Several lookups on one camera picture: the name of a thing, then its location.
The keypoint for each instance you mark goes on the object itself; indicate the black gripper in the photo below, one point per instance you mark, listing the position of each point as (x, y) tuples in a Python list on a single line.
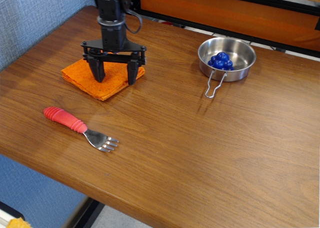
[(114, 46)]

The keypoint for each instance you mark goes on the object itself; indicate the orange cloth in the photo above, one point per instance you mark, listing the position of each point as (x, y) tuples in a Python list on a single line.
[(80, 75)]

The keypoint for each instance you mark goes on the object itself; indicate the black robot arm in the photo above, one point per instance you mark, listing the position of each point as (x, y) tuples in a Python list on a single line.
[(112, 13)]

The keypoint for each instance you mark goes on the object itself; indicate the blue toy grapes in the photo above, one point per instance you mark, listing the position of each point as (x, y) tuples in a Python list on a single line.
[(221, 61)]

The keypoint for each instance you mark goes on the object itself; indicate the yellow black object corner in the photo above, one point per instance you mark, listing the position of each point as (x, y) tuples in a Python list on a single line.
[(10, 217)]

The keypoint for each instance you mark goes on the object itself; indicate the red-handled metal fork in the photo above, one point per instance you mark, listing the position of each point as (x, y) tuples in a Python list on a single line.
[(96, 139)]

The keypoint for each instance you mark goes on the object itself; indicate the steel pan with handle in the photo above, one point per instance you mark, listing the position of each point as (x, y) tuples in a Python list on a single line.
[(240, 53)]

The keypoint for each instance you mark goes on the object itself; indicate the black table leg frame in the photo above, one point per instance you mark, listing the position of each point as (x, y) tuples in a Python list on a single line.
[(85, 214)]

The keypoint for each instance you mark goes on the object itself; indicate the orange panel black frame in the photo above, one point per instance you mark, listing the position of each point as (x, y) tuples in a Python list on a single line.
[(292, 25)]

